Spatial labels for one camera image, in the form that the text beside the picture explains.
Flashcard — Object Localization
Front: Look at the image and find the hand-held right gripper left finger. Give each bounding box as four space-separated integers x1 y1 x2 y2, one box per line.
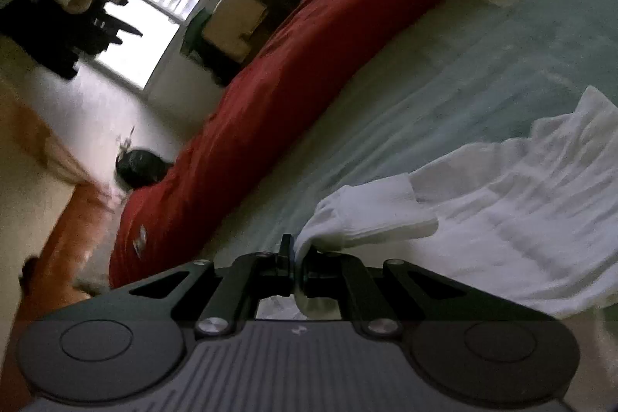
80 234 296 340

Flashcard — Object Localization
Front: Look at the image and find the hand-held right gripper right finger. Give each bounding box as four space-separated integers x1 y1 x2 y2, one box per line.
297 249 539 340

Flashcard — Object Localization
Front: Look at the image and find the white printed sweatshirt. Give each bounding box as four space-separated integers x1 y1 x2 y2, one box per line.
294 86 618 321

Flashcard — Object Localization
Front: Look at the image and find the small shiny wrapper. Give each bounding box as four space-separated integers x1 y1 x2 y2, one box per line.
130 226 148 256

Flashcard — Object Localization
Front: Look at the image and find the grey pillow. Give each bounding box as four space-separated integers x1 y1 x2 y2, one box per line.
72 267 113 298

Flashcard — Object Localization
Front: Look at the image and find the red duvet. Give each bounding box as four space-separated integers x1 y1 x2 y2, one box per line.
109 0 532 290

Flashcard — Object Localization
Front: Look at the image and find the wooden headboard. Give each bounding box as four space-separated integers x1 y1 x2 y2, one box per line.
0 183 127 412

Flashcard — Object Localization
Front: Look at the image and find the green checked bed sheet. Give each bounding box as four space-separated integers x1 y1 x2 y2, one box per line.
207 0 618 278

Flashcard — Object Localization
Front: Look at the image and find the cardboard box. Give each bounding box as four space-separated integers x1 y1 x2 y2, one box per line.
202 0 270 61

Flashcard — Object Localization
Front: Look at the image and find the green stool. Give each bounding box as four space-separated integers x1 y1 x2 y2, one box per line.
181 9 214 56

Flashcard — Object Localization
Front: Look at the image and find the dark item on headboard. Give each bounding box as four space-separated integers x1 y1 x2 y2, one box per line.
19 258 42 293

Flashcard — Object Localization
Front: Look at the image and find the patterned curtain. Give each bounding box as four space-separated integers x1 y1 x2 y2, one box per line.
0 88 117 205

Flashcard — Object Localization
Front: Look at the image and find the dark hanging garment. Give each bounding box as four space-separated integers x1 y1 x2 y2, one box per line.
0 0 144 80

